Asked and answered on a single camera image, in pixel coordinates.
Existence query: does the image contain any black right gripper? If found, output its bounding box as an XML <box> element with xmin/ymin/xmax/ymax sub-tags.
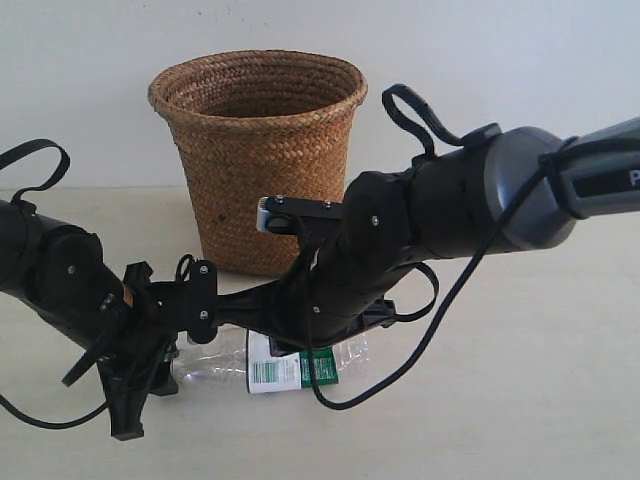
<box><xmin>215</xmin><ymin>244</ymin><xmax>398</xmax><ymax>357</ymax></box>

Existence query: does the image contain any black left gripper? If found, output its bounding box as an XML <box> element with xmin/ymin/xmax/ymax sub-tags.
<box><xmin>96</xmin><ymin>260</ymin><xmax>218</xmax><ymax>441</ymax></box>

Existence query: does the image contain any clear plastic bottle green label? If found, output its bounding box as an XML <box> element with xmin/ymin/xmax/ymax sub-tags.
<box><xmin>172</xmin><ymin>327</ymin><xmax>369</xmax><ymax>394</ymax></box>

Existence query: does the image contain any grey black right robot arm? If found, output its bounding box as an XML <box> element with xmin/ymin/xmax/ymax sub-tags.
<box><xmin>217</xmin><ymin>119</ymin><xmax>639</xmax><ymax>354</ymax></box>

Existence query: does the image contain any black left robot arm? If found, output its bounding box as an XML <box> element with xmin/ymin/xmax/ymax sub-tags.
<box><xmin>1</xmin><ymin>202</ymin><xmax>217</xmax><ymax>441</ymax></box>

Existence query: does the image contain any brown woven wicker basket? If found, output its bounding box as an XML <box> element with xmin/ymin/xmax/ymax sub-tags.
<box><xmin>147</xmin><ymin>49</ymin><xmax>368</xmax><ymax>277</ymax></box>

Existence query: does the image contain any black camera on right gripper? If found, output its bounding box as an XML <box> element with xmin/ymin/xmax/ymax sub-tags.
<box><xmin>256</xmin><ymin>195</ymin><xmax>343</xmax><ymax>250</ymax></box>

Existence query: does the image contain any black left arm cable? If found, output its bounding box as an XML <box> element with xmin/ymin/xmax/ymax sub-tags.
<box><xmin>0</xmin><ymin>140</ymin><xmax>129</xmax><ymax>430</ymax></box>

